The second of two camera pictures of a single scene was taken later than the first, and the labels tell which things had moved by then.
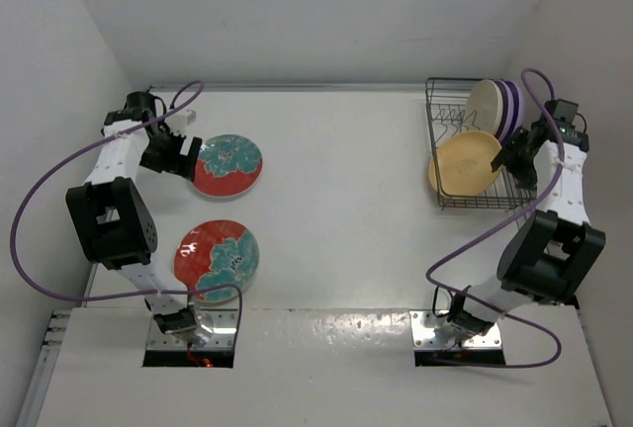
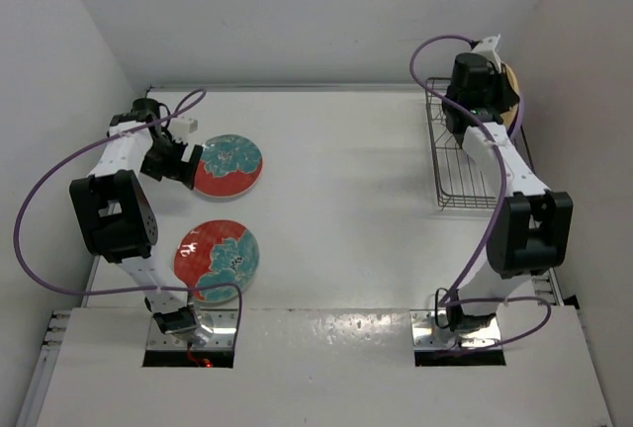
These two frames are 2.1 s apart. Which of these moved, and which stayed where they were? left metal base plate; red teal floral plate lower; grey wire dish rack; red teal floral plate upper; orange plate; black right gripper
Moved: black right gripper; orange plate
Stayed: red teal floral plate lower; left metal base plate; red teal floral plate upper; grey wire dish rack
